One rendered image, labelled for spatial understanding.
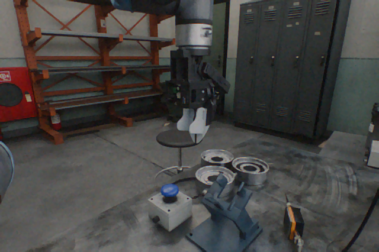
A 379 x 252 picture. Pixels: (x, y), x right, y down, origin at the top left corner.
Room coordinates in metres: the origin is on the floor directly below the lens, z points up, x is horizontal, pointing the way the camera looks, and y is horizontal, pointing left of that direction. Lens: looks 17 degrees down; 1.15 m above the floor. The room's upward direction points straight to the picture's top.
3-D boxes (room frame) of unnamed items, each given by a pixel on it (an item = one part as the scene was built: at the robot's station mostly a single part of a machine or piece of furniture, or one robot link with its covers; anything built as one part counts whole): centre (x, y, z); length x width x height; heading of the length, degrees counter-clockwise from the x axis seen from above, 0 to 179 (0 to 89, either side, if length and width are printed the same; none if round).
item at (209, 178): (0.54, -0.07, 0.82); 0.10 x 0.10 x 0.04
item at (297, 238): (0.41, -0.23, 0.82); 0.17 x 0.02 x 0.04; 166
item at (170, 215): (0.43, 0.04, 0.82); 0.08 x 0.07 x 0.05; 136
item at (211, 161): (0.67, -0.10, 0.82); 0.10 x 0.10 x 0.04
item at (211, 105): (0.49, -0.04, 1.04); 0.05 x 0.02 x 0.09; 48
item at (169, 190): (0.43, 0.04, 0.85); 0.04 x 0.04 x 0.05
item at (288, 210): (0.38, -0.21, 0.82); 0.05 x 0.02 x 0.04; 166
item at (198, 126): (0.48, -0.02, 0.99); 0.06 x 0.03 x 0.09; 138
